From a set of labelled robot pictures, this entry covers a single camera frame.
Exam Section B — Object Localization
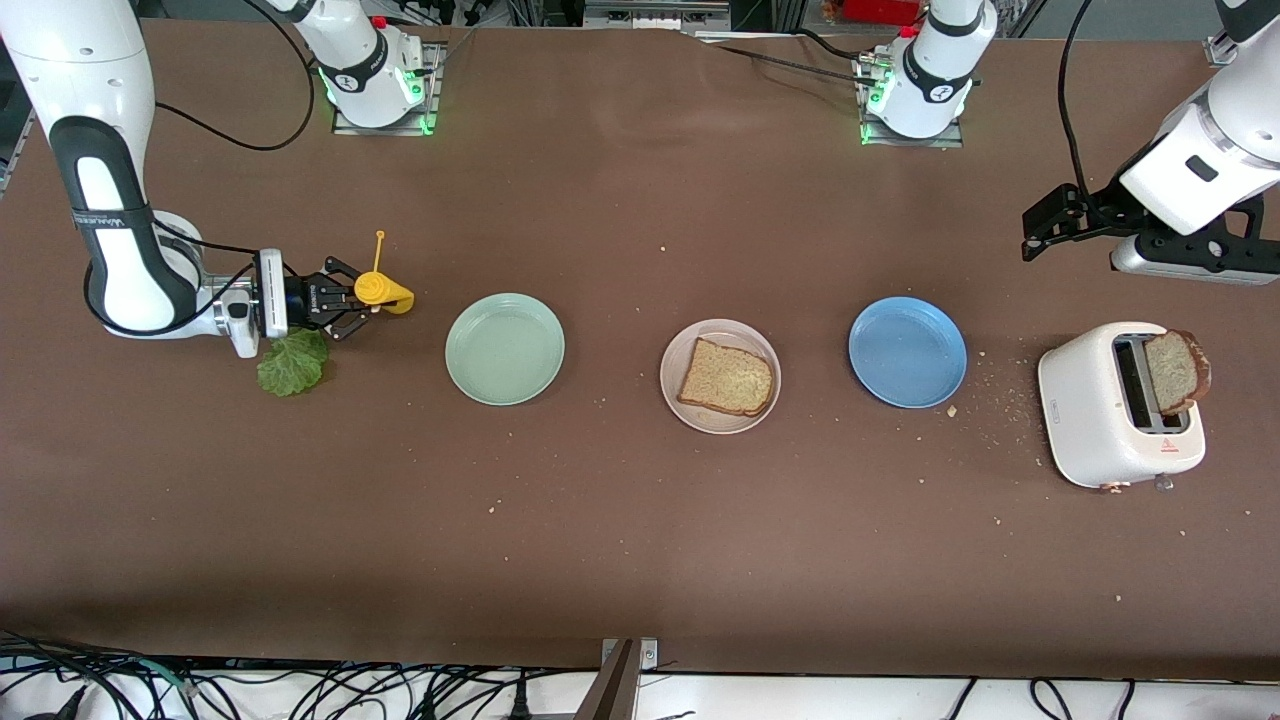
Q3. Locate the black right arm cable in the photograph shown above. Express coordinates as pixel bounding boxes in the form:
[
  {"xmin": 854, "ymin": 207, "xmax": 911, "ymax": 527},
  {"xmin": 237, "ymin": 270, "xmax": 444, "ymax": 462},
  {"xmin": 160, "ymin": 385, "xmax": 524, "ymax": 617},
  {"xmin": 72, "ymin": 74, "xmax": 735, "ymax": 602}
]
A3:
[{"xmin": 85, "ymin": 0, "xmax": 319, "ymax": 339}]

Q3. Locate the light green plate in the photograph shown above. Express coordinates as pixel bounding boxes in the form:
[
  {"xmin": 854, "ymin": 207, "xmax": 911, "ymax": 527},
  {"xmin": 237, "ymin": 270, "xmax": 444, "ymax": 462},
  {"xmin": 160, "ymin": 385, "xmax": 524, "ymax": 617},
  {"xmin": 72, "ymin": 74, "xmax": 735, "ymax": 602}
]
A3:
[{"xmin": 445, "ymin": 292, "xmax": 566, "ymax": 407}]

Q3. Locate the green lettuce leaf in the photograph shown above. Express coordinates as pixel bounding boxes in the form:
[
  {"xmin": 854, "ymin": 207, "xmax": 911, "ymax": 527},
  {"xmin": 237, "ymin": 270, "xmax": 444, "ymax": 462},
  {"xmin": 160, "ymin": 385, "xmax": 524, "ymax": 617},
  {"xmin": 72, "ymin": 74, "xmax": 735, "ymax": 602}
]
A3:
[{"xmin": 256, "ymin": 328, "xmax": 329, "ymax": 398}]

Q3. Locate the silver table edge bracket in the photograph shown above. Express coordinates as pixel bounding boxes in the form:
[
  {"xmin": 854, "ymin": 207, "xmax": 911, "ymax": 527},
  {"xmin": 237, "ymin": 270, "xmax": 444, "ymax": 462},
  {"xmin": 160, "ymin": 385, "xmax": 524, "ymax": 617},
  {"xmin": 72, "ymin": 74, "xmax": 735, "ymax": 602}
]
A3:
[{"xmin": 600, "ymin": 637, "xmax": 660, "ymax": 672}]

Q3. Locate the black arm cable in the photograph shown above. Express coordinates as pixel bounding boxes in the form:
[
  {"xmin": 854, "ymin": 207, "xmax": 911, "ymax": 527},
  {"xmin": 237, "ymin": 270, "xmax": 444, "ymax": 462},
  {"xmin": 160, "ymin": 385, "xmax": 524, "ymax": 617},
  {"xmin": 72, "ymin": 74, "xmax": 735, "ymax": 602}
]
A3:
[
  {"xmin": 1056, "ymin": 0, "xmax": 1096, "ymax": 206},
  {"xmin": 85, "ymin": 0, "xmax": 319, "ymax": 339}
]

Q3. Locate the beige plate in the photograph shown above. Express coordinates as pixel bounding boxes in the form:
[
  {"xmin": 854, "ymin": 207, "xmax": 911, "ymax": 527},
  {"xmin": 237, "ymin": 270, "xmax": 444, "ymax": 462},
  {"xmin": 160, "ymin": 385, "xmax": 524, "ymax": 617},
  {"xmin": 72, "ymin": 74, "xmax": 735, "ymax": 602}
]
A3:
[{"xmin": 659, "ymin": 318, "xmax": 783, "ymax": 435}]

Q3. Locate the grey metal equipment box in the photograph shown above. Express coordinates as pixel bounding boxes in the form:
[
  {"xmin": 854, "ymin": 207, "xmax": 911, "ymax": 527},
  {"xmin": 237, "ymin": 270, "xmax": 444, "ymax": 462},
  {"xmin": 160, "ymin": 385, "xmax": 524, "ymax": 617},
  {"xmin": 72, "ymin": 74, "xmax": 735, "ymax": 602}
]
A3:
[{"xmin": 583, "ymin": 0, "xmax": 733, "ymax": 31}]

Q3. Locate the white toaster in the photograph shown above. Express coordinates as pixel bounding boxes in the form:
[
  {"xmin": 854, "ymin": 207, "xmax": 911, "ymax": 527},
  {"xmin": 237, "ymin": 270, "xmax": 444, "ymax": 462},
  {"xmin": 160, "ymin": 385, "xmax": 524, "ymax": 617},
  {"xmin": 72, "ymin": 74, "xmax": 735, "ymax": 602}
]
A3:
[{"xmin": 1037, "ymin": 321, "xmax": 1207, "ymax": 493}]

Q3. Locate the blue plate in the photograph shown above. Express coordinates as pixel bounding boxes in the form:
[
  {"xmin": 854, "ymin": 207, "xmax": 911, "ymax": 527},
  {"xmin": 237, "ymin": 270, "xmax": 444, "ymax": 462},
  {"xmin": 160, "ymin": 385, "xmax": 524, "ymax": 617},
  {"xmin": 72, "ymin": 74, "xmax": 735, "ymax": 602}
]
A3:
[{"xmin": 848, "ymin": 296, "xmax": 968, "ymax": 410}]

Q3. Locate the dark grey metal post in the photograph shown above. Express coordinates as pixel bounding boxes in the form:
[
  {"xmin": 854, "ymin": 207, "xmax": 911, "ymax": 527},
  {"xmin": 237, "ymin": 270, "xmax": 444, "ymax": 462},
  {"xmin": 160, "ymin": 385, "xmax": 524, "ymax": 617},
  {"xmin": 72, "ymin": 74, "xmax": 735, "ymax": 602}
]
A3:
[{"xmin": 573, "ymin": 638, "xmax": 641, "ymax": 720}]

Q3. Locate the red box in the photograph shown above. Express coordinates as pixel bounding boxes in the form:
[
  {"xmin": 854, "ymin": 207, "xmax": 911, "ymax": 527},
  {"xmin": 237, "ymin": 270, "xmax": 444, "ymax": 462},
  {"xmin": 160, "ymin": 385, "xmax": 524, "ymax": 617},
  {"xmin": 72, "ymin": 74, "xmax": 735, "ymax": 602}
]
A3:
[{"xmin": 843, "ymin": 0, "xmax": 923, "ymax": 27}]

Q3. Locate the black base cable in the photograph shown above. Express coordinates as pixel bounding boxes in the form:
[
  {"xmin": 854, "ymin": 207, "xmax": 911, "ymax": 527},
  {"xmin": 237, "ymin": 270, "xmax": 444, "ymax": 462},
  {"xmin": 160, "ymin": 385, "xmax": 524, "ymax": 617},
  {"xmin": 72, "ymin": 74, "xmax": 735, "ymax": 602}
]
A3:
[{"xmin": 712, "ymin": 40, "xmax": 866, "ymax": 86}]

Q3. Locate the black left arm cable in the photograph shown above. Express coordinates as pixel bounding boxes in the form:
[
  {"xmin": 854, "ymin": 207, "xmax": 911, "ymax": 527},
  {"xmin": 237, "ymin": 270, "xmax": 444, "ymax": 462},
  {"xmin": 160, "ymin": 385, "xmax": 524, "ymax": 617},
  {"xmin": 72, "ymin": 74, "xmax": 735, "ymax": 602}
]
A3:
[{"xmin": 1056, "ymin": 0, "xmax": 1096, "ymax": 206}]

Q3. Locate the yellow squeeze bottle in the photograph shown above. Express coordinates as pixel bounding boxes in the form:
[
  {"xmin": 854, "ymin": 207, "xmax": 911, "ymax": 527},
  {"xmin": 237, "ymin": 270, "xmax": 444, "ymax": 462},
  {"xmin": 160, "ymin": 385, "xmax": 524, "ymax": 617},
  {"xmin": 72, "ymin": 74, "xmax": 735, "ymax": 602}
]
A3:
[{"xmin": 353, "ymin": 231, "xmax": 415, "ymax": 316}]

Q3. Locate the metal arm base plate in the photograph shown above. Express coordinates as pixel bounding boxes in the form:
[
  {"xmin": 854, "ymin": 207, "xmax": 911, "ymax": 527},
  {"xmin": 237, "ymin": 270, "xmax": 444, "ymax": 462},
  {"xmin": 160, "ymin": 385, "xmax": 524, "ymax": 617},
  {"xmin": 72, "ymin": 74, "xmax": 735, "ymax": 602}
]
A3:
[
  {"xmin": 330, "ymin": 38, "xmax": 446, "ymax": 137},
  {"xmin": 853, "ymin": 52, "xmax": 968, "ymax": 150}
]

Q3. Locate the brown bread slice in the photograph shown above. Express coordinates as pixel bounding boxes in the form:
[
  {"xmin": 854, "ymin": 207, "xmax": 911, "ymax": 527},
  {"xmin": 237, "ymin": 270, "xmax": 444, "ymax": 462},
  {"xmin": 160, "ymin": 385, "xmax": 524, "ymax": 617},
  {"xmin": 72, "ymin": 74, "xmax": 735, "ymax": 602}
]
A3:
[
  {"xmin": 1143, "ymin": 330, "xmax": 1212, "ymax": 417},
  {"xmin": 677, "ymin": 337, "xmax": 777, "ymax": 419}
]

